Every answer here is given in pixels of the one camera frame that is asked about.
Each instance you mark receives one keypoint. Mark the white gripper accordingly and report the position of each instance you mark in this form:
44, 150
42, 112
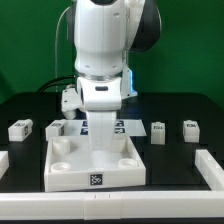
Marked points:
101, 126

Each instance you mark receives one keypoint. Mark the white marker sheet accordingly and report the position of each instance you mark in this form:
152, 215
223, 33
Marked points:
129, 126

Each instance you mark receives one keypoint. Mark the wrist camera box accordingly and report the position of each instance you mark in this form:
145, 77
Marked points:
70, 102

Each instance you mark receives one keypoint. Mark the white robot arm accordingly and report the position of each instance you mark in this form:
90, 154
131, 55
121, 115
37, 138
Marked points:
103, 32

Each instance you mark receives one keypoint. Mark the white front fence rail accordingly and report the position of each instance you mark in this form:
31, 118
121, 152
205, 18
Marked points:
111, 205

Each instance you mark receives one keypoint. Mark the white square tabletop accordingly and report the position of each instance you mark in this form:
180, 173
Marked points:
72, 165

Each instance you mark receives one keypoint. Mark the white left fence rail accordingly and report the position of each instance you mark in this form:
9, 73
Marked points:
4, 162

